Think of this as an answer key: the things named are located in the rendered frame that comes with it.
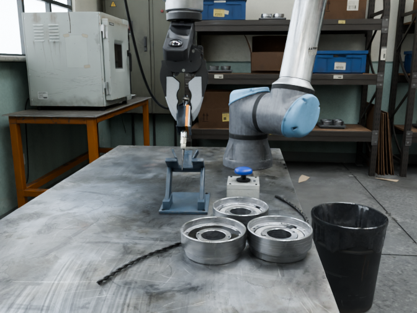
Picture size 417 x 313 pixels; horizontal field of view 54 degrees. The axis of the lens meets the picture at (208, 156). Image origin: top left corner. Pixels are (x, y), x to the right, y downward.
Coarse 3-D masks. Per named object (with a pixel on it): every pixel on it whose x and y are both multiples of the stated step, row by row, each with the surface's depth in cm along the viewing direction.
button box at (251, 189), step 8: (232, 176) 94; (240, 176) 94; (232, 184) 88; (240, 184) 88; (248, 184) 88; (256, 184) 88; (232, 192) 88; (240, 192) 88; (248, 192) 88; (256, 192) 88
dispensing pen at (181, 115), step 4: (184, 96) 85; (184, 100) 85; (188, 100) 85; (184, 104) 85; (180, 108) 82; (184, 108) 82; (180, 112) 82; (184, 112) 82; (180, 116) 82; (184, 116) 82; (180, 120) 81; (184, 120) 81; (180, 124) 81; (184, 124) 81; (176, 128) 82; (180, 128) 82; (184, 128) 82; (180, 132) 84; (184, 132) 82; (184, 136) 82; (184, 140) 82; (184, 144) 81; (184, 148) 81
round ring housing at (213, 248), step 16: (192, 224) 69; (208, 224) 70; (224, 224) 70; (240, 224) 68; (192, 240) 62; (208, 240) 64; (224, 240) 61; (240, 240) 63; (192, 256) 64; (208, 256) 61; (224, 256) 62
